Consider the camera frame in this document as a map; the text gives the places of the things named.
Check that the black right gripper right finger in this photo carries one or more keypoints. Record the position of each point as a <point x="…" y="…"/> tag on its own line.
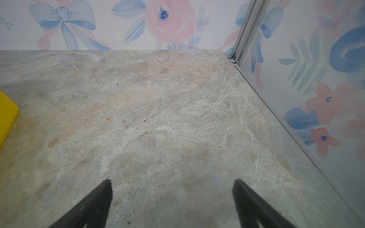
<point x="253" y="211"/>

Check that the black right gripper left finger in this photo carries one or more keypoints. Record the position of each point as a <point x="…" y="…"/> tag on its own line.
<point x="91" y="212"/>

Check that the aluminium corner post right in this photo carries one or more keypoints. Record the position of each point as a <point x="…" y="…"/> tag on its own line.
<point x="250" y="26"/>

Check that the yellow plastic bin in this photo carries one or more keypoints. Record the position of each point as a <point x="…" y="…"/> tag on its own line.
<point x="8" y="114"/>

